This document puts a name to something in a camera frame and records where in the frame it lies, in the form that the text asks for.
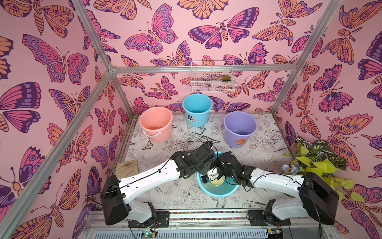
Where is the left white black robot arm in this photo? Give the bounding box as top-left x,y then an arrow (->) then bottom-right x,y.
100,143 -> 218,227

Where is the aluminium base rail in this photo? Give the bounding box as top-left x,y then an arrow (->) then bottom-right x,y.
80,209 -> 341,239

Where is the purple plastic bucket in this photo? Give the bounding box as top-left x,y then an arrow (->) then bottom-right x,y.
223,112 -> 258,147

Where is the yellow microfiber cloth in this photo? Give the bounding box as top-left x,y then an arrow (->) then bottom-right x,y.
210,176 -> 225,186

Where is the white wire wall basket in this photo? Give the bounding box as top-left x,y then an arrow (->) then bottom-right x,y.
189,60 -> 237,94

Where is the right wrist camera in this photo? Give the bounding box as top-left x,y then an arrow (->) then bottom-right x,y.
200,174 -> 219,184

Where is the green leafy potted plant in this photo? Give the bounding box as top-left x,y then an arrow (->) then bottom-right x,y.
282,136 -> 366,202

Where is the blue bucket white handle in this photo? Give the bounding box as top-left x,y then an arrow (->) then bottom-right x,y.
195,151 -> 239,198

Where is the pink plastic bucket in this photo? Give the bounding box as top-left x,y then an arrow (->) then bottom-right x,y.
139,107 -> 173,143

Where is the right blue bucket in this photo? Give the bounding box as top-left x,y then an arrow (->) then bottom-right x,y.
182,94 -> 213,127

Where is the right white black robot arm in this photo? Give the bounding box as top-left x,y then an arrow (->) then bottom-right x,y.
217,151 -> 339,226

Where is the beige worn cloth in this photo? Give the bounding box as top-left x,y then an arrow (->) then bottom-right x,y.
115,160 -> 139,179

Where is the small green succulent plant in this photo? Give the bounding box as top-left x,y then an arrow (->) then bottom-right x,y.
221,75 -> 231,81

